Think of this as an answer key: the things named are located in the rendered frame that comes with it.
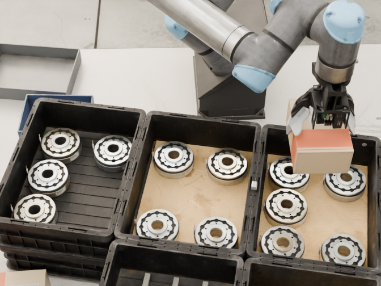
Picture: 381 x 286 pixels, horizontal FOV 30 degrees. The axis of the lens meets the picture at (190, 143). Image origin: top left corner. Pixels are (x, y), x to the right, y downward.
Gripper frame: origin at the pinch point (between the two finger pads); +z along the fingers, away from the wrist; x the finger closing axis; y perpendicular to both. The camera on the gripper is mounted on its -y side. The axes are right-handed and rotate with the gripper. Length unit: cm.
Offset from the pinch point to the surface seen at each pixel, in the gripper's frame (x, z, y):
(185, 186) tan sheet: -29.9, 26.8, -5.2
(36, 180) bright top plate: -67, 24, -6
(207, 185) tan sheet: -24.1, 26.8, -5.4
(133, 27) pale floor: -53, 111, -166
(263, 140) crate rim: -10.1, 16.8, -11.8
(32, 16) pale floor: -104, 111, -176
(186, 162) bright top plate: -29.5, 23.8, -11.0
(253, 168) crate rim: -13.2, 16.8, -2.8
